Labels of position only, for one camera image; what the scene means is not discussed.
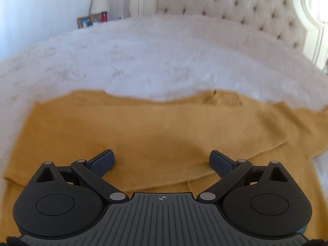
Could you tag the white table lamp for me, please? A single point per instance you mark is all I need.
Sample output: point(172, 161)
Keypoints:
point(100, 3)

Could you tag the wooden picture frame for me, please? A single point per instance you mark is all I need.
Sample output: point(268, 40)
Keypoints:
point(84, 22)

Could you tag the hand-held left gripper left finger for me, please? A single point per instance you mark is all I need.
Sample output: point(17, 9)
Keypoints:
point(103, 162)

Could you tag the cream tufted headboard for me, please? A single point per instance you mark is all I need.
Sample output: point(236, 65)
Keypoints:
point(230, 7)

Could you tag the mustard yellow sweater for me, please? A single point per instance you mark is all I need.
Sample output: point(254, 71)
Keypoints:
point(164, 133)

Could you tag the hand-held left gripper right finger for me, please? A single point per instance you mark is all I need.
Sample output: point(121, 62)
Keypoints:
point(219, 162)

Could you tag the white floral bedspread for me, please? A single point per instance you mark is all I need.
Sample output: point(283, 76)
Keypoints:
point(143, 56)

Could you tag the white picture frame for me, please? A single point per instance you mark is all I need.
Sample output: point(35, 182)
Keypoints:
point(95, 19)

